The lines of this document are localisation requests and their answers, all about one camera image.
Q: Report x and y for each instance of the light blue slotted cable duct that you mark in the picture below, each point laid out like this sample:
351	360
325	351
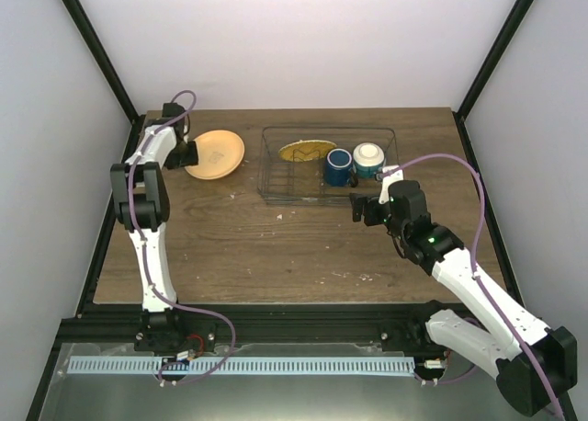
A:
285	366

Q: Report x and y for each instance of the dark blue enamel mug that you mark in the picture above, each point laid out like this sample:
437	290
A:
339	169

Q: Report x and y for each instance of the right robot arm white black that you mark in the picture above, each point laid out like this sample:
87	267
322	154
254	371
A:
532	364

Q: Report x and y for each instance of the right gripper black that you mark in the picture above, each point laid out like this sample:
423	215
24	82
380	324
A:
357	201

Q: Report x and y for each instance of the yellow woven bamboo plate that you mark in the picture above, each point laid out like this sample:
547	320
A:
306	150

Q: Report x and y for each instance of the plain cream orange plate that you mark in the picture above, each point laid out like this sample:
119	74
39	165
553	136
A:
220	152

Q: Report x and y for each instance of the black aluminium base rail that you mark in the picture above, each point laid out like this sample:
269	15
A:
394	327

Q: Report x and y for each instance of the right black frame post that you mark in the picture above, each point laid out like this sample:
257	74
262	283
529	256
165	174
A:
507	32

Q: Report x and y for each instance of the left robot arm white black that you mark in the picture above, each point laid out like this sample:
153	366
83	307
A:
142	206

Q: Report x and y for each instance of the left black frame post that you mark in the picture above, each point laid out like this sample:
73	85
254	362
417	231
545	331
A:
88	33

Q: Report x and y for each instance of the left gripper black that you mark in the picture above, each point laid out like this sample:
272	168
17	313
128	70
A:
188	161

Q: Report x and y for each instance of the teal and white bowl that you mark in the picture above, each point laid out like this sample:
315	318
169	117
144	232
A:
368	159

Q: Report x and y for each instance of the black frame post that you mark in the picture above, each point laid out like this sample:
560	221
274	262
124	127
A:
507	32
88	33

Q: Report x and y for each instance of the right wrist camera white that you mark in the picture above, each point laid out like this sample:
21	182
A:
387	176

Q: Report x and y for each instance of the black wire dish rack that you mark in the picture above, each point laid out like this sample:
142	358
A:
302	184

